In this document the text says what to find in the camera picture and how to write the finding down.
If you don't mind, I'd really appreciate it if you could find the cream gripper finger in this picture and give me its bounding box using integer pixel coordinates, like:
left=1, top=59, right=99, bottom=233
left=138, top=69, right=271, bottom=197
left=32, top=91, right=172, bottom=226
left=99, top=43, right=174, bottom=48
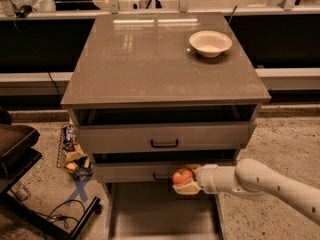
left=173, top=180, right=200, bottom=195
left=186, top=164, right=201, bottom=175

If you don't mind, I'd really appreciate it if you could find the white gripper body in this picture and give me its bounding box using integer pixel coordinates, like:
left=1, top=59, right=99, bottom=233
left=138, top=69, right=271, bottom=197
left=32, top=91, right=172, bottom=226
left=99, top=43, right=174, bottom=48
left=196, top=164, right=218, bottom=194

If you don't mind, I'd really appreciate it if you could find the red apple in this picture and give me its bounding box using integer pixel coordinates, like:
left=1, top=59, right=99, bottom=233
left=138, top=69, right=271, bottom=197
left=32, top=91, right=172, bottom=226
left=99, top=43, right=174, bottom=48
left=172, top=167, right=194, bottom=185

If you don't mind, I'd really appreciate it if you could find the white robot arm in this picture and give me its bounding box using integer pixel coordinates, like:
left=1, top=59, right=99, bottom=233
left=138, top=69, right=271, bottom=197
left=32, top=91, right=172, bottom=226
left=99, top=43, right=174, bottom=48
left=172, top=159, right=320, bottom=224

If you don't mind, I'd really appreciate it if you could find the top drawer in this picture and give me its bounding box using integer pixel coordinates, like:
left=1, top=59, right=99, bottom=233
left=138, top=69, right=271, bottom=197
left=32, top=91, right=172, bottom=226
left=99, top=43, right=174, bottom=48
left=75, top=122, right=256, bottom=154

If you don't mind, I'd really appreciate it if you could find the open bottom drawer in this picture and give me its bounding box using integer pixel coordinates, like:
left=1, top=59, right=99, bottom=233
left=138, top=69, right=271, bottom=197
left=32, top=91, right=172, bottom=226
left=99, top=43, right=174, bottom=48
left=108, top=181, right=224, bottom=240

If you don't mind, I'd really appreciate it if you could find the middle drawer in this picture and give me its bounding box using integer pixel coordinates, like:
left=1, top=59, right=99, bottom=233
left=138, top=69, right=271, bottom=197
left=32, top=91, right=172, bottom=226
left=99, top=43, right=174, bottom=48
left=92, top=159, right=235, bottom=183

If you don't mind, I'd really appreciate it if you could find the grey drawer cabinet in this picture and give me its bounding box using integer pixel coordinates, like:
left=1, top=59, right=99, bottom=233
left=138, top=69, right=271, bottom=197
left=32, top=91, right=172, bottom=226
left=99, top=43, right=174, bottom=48
left=62, top=13, right=270, bottom=240

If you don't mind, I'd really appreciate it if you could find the white bowl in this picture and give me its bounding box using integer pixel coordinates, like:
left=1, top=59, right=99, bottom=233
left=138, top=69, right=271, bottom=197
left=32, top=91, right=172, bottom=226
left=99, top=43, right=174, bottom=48
left=189, top=31, right=232, bottom=58

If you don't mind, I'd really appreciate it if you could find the dark chair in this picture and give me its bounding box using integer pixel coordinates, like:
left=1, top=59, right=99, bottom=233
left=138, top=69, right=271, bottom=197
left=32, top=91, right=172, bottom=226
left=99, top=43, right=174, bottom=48
left=0, top=109, right=101, bottom=240

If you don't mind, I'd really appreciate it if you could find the black power adapter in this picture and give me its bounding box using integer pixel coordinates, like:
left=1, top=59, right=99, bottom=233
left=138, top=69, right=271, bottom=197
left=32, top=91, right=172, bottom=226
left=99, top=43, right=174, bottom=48
left=15, top=5, right=33, bottom=18

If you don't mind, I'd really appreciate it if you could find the black floor cable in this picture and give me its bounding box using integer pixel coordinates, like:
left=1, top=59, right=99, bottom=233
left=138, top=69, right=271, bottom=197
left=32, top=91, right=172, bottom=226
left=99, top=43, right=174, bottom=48
left=9, top=188, right=87, bottom=232

